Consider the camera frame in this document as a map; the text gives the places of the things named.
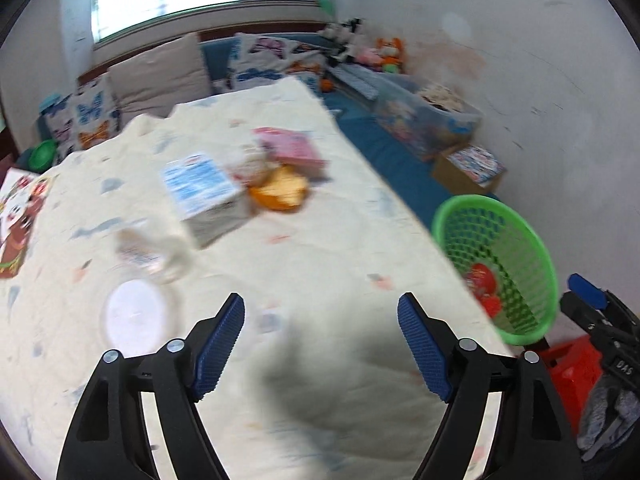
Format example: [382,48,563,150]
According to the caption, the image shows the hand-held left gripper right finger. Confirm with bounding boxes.
[397,291,583,480]

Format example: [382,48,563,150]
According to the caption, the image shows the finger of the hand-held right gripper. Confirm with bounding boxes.
[559,292,626,346]
[567,272,640,333]

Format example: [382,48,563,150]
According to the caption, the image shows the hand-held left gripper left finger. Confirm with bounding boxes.
[56,292,246,480]

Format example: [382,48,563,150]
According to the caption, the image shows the red mesh ball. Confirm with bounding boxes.
[479,294,504,319]

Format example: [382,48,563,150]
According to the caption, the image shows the red printed paper cup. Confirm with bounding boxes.
[466,262,499,297]

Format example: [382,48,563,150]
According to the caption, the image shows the clear plastic bottle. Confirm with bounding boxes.
[115,227,189,284]

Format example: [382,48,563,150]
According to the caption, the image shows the green plastic basket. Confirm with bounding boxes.
[431,195,558,346]

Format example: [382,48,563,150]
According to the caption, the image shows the white blue carton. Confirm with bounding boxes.
[161,152,254,249]

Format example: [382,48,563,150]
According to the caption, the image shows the orange round container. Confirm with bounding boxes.
[248,166,310,211]

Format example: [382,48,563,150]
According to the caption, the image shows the clear plastic cup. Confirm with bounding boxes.
[227,145,272,186]

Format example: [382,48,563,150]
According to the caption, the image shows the pink box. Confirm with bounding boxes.
[252,127,331,182]

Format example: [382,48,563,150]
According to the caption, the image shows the red plastic stool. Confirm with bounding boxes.
[539,335,602,421]

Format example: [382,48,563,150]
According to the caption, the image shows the white quilted blanket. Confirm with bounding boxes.
[0,77,516,480]

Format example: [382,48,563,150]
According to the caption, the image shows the colourful picture book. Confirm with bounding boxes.
[447,146,506,184]

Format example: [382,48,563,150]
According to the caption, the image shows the cardboard box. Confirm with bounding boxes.
[432,142,507,196]

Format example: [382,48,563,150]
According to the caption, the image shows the blue sofa bed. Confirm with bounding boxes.
[35,25,501,231]

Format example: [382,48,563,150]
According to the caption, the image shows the clear storage bin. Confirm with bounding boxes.
[375,80,484,149]

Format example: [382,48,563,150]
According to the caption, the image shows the cartoon bear printed bag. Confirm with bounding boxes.
[0,172,59,281]

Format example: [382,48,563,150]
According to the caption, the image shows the green plastic bowl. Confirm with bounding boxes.
[27,140,59,171]

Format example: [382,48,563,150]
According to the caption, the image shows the butterfly print pillow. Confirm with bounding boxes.
[42,74,123,163]
[227,33,321,88]

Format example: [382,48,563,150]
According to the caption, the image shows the grey pillow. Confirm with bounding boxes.
[107,32,213,118]

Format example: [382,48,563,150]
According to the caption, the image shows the patterned folded mat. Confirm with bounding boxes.
[332,65,386,101]

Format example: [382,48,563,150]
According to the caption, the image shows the orange fox plush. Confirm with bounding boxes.
[375,37,407,74]

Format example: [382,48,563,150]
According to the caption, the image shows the black white cow plush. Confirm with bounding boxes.
[325,17,372,62]

